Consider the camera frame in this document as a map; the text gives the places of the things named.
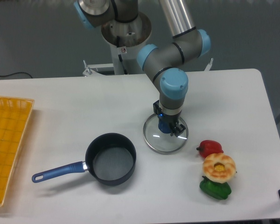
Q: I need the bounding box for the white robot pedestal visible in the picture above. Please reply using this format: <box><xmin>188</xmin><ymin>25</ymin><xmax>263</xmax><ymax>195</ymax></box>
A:
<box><xmin>101</xmin><ymin>12</ymin><xmax>152</xmax><ymax>75</ymax></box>

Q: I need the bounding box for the toy bread ring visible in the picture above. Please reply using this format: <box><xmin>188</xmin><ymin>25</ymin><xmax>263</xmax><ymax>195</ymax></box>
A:
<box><xmin>202</xmin><ymin>153</ymin><xmax>237</xmax><ymax>183</ymax></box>

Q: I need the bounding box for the right white table bracket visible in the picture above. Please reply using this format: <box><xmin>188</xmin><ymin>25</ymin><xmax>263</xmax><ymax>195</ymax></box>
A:
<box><xmin>204</xmin><ymin>57</ymin><xmax>214</xmax><ymax>71</ymax></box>

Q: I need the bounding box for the glass lid blue knob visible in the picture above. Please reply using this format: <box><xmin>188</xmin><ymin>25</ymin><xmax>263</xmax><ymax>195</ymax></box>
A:
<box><xmin>143</xmin><ymin>114</ymin><xmax>189</xmax><ymax>154</ymax></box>

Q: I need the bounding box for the green toy bell pepper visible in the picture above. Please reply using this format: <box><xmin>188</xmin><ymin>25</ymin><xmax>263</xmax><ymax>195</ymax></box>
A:
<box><xmin>199</xmin><ymin>176</ymin><xmax>231</xmax><ymax>200</ymax></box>

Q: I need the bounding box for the black cable on floor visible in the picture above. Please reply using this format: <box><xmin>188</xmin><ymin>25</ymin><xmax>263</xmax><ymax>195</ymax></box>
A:
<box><xmin>0</xmin><ymin>72</ymin><xmax>34</xmax><ymax>79</ymax></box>

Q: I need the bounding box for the left white table bracket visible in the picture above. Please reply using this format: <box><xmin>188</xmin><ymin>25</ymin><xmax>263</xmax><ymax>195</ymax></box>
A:
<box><xmin>83</xmin><ymin>60</ymin><xmax>93</xmax><ymax>77</ymax></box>

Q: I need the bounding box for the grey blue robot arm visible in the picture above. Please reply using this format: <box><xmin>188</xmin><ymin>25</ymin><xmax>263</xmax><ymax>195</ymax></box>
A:
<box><xmin>74</xmin><ymin>0</ymin><xmax>211</xmax><ymax>136</ymax></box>

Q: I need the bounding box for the dark blue saucepan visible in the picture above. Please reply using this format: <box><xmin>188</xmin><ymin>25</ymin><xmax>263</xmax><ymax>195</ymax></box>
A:
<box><xmin>32</xmin><ymin>133</ymin><xmax>137</xmax><ymax>186</ymax></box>

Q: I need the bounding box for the red toy bell pepper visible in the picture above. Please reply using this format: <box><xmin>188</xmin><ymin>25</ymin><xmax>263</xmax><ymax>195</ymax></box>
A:
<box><xmin>196</xmin><ymin>140</ymin><xmax>224</xmax><ymax>158</ymax></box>

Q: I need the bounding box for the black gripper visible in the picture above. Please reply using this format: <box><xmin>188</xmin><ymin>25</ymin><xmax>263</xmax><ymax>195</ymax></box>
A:
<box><xmin>153</xmin><ymin>100</ymin><xmax>186</xmax><ymax>137</ymax></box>

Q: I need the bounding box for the white table bracket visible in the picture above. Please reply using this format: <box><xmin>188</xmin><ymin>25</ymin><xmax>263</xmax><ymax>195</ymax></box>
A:
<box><xmin>204</xmin><ymin>57</ymin><xmax>214</xmax><ymax>71</ymax></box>
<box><xmin>83</xmin><ymin>60</ymin><xmax>93</xmax><ymax>77</ymax></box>

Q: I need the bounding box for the yellow plastic basket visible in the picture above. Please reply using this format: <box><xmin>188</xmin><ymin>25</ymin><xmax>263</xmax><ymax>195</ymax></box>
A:
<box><xmin>0</xmin><ymin>96</ymin><xmax>35</xmax><ymax>207</ymax></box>

